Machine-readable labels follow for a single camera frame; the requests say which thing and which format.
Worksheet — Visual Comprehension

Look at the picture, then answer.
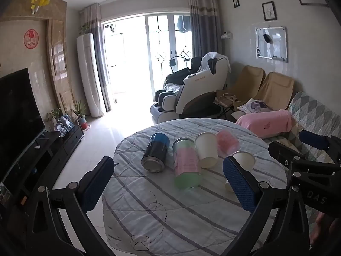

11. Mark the grey curtain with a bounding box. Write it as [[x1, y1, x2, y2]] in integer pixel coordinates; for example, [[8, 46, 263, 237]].
[[80, 3, 111, 112], [188, 0, 223, 57]]

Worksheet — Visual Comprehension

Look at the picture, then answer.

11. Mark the red round wall decoration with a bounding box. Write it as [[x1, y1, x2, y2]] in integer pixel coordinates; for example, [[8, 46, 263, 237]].
[[23, 29, 39, 49]]

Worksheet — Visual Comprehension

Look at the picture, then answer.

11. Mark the white purple pillow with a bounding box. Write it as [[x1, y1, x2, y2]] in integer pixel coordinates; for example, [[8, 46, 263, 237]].
[[237, 98, 272, 114]]

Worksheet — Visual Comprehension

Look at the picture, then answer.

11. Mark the tan folding chair right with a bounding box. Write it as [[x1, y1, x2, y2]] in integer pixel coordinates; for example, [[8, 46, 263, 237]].
[[249, 72, 295, 110]]

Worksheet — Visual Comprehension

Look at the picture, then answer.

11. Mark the black tv cabinet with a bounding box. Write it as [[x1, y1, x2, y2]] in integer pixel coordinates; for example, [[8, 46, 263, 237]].
[[1, 125, 84, 219]]

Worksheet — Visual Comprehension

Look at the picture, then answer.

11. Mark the blue and black tin can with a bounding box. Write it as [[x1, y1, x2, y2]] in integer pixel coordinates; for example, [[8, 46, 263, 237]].
[[141, 133, 170, 173]]

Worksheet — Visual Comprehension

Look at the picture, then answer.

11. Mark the white standing air conditioner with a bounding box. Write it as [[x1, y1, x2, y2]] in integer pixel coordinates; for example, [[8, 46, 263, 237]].
[[76, 33, 105, 118]]

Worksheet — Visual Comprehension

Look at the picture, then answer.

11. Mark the pink translucent plastic cup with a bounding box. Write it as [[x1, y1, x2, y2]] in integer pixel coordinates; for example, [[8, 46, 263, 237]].
[[216, 130, 240, 157]]

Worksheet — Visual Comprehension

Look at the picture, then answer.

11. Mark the pink and green can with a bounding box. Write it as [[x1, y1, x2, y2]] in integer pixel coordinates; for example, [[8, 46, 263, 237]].
[[172, 138, 201, 189]]

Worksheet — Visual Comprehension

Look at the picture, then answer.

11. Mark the patterned quilt sofa cover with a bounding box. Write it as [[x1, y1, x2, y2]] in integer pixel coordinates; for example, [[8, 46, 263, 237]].
[[271, 92, 340, 254]]

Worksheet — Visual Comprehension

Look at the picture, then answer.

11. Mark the glass sliding door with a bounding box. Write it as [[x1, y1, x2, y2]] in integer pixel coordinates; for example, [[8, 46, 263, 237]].
[[102, 12, 192, 105]]

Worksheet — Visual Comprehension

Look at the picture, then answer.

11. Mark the grey curtain right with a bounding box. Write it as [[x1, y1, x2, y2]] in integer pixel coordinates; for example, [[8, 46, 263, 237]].
[[188, 0, 223, 57]]

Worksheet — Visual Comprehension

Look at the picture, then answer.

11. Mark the right hand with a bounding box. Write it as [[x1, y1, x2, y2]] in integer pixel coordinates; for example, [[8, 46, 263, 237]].
[[310, 211, 340, 246]]

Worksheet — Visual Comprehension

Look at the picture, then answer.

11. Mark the white paper cup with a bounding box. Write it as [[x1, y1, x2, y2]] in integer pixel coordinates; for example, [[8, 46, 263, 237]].
[[195, 132, 218, 168], [223, 151, 256, 192]]

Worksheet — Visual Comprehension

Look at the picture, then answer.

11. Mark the tan folding chair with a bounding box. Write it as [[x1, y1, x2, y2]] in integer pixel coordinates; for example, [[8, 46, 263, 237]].
[[215, 65, 265, 118], [249, 72, 295, 110]]

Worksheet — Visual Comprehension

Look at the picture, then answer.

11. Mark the medium black picture frame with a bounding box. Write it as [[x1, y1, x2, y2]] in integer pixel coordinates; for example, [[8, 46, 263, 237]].
[[262, 1, 277, 21]]

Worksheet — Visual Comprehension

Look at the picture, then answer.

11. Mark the white paper cup near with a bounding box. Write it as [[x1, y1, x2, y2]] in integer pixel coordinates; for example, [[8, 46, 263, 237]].
[[223, 151, 256, 192]]

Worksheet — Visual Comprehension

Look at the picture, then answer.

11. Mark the white massage chair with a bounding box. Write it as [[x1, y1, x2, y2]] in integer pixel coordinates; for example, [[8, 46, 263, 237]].
[[150, 52, 231, 124]]

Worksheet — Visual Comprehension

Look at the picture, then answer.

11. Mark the small black picture frame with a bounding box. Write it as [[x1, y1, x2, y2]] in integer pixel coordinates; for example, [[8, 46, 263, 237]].
[[233, 0, 240, 8]]

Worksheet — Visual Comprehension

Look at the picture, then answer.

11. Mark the grey curtain left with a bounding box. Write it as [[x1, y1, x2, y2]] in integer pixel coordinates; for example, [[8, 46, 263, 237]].
[[80, 3, 111, 112]]

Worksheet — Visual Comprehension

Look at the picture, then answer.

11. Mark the black television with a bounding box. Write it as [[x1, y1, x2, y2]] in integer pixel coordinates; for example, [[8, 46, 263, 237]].
[[0, 68, 45, 179]]

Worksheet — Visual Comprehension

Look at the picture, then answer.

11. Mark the tan folding chair left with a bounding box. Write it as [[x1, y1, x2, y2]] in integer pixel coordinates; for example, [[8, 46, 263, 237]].
[[215, 65, 265, 118]]

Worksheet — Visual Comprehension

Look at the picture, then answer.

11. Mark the white paper cup far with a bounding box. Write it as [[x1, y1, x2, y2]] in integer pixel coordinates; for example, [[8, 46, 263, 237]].
[[195, 132, 218, 168]]

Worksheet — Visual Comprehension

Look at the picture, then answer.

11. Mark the wall whiteboard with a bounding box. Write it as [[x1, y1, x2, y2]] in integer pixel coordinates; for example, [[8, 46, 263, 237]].
[[255, 27, 288, 63]]

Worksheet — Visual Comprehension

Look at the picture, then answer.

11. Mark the small potted plant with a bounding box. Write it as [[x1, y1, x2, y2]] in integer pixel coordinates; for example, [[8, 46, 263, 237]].
[[46, 108, 63, 127]]

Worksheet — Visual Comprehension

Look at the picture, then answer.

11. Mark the potted plant red pot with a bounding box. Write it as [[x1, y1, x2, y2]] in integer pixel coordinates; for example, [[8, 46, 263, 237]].
[[71, 100, 89, 131]]

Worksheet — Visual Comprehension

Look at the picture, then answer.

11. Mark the framed photo on cabinet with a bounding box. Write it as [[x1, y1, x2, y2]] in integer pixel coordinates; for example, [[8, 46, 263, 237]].
[[59, 114, 75, 132]]

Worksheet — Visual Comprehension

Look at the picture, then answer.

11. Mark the pink towel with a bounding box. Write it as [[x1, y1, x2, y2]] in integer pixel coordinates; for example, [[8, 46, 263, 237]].
[[236, 109, 292, 139]]

